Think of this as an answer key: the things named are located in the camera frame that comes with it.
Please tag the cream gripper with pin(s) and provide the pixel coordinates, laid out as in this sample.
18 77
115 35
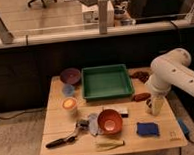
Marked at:
157 103

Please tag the orange bowl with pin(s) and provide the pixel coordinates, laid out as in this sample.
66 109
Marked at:
110 121

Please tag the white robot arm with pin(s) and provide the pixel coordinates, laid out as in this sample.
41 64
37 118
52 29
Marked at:
169 69

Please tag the green plastic tray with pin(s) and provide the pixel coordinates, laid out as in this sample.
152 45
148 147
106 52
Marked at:
106 82

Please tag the small metal cup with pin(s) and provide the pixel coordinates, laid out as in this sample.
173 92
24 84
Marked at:
148 106

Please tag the brown sausage toy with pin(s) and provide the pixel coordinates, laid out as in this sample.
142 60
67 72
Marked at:
141 97

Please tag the white black box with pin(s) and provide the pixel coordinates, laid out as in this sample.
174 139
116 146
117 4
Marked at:
123 111

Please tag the yellow green banana toy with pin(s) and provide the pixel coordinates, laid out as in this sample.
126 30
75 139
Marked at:
108 144

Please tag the wooden table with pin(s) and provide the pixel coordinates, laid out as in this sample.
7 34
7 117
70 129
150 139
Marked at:
58 125

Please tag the orange filled white cup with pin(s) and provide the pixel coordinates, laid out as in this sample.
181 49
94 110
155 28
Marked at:
70 105

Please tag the purple bowl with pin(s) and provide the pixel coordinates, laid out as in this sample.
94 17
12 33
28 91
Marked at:
70 76

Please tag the small blue cup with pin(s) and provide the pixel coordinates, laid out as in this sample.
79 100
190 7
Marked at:
68 90

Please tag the white cardboard box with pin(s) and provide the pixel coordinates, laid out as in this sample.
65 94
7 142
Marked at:
90 14

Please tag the dark brown chain toy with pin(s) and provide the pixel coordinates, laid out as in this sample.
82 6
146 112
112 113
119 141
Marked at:
142 76

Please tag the black handled brush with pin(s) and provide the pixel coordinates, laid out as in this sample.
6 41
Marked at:
80 125

